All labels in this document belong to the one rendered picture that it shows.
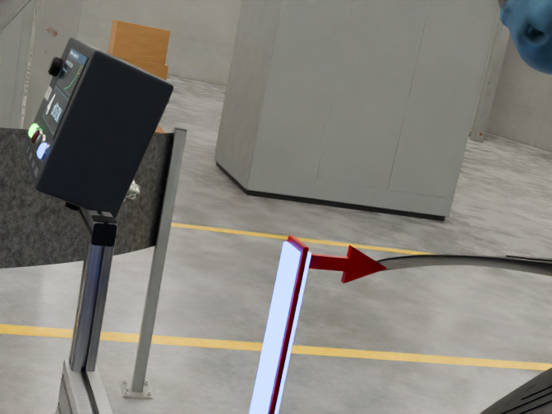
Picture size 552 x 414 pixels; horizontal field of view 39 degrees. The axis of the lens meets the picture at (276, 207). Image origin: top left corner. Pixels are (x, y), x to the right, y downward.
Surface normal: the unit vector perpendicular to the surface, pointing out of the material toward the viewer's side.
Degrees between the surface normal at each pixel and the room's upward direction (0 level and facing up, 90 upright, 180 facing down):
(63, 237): 90
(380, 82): 90
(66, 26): 90
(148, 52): 90
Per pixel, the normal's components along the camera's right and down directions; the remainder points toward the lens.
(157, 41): 0.30, 0.25
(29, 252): 0.70, 0.27
